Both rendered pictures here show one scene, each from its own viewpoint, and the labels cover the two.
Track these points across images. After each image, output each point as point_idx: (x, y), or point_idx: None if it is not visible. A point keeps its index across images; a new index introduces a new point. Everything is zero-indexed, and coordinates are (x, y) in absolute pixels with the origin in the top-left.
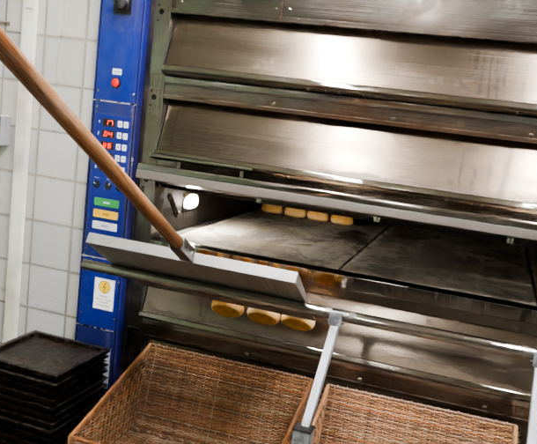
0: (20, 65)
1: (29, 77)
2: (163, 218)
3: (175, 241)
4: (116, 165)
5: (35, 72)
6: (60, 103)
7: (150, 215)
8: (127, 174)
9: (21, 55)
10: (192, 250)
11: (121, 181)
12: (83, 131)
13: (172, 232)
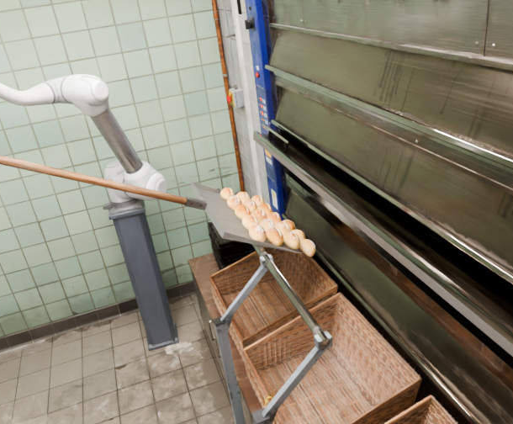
0: None
1: None
2: (153, 193)
3: (177, 202)
4: (85, 179)
5: None
6: (20, 166)
7: (138, 193)
8: (100, 180)
9: None
10: (201, 204)
11: (97, 184)
12: (45, 172)
13: (167, 198)
